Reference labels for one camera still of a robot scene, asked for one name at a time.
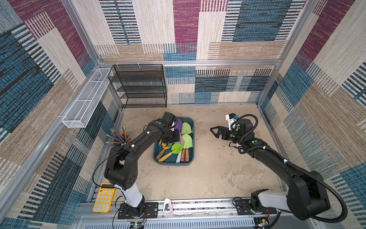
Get purple shovel pink handle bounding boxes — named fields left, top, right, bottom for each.
left=174, top=119, right=185, bottom=145

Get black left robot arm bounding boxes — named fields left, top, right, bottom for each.
left=104, top=113, right=180, bottom=217

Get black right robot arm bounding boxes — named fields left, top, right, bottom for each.
left=210, top=113, right=348, bottom=223

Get green shovel top right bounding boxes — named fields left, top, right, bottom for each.
left=181, top=122, right=193, bottom=135

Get green shovel middle right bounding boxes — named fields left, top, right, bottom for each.
left=180, top=134, right=193, bottom=163

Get teal plastic storage box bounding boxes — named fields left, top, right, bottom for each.
left=153, top=117, right=195, bottom=166

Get red pencil holder cup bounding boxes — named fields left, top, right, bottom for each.
left=105, top=128, right=132, bottom=146

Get yellow calculator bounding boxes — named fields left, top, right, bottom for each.
left=92, top=183, right=115, bottom=213

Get green shovel yellow handle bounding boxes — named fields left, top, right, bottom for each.
left=158, top=142, right=184, bottom=162

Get yellow shovel wooden handle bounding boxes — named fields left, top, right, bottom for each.
left=155, top=148, right=165, bottom=161

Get black wire shelf rack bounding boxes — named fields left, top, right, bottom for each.
left=108, top=64, right=167, bottom=108

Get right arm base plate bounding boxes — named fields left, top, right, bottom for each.
left=232, top=198, right=277, bottom=216

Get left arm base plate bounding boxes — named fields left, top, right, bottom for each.
left=117, top=202, right=158, bottom=219

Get white mesh wall basket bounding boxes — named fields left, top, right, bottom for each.
left=62, top=68, right=111, bottom=128

